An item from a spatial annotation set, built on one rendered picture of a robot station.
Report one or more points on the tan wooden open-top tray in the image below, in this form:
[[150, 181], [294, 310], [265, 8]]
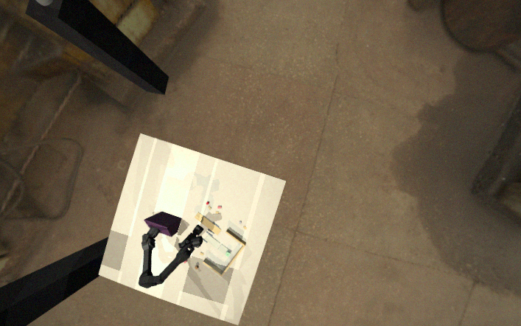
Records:
[[224, 253]]

